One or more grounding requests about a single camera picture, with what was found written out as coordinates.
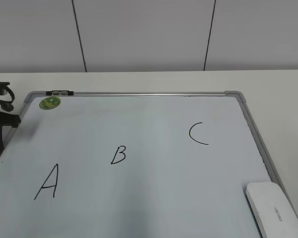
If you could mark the black whiteboard hanger clip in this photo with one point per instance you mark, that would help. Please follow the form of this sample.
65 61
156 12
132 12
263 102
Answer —
59 93

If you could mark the green round magnet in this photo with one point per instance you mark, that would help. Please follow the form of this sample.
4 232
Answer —
50 103

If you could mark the white whiteboard with aluminium frame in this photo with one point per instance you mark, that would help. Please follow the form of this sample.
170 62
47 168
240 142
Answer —
133 165

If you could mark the white rectangular whiteboard eraser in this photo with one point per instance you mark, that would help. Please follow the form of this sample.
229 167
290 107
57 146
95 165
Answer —
273 213

